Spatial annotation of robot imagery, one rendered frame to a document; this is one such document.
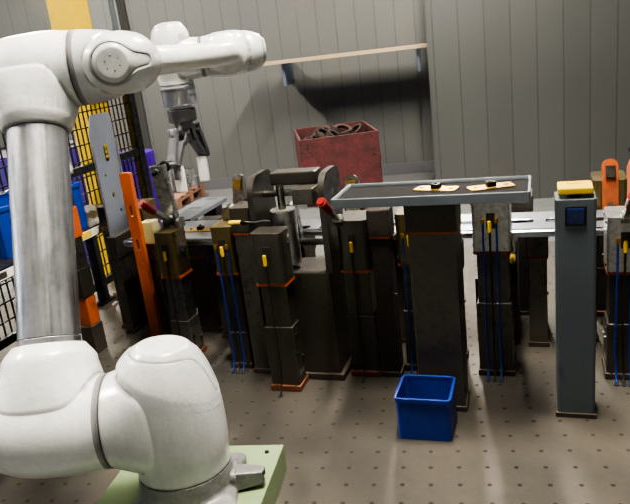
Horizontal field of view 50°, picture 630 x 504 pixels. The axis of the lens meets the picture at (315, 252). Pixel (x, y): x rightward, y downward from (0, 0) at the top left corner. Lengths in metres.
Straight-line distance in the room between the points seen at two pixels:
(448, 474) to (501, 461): 0.10
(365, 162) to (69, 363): 5.31
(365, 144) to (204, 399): 5.29
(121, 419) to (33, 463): 0.15
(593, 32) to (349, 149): 2.19
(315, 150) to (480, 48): 1.66
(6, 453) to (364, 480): 0.60
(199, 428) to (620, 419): 0.81
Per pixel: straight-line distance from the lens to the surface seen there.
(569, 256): 1.33
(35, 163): 1.24
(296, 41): 7.47
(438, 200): 1.27
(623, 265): 1.51
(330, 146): 6.23
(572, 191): 1.30
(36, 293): 1.19
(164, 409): 1.08
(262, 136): 7.63
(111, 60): 1.22
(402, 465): 1.32
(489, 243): 1.48
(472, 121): 5.87
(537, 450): 1.37
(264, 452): 1.31
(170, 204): 1.75
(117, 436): 1.12
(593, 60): 5.95
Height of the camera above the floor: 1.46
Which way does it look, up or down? 17 degrees down
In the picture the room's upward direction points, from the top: 7 degrees counter-clockwise
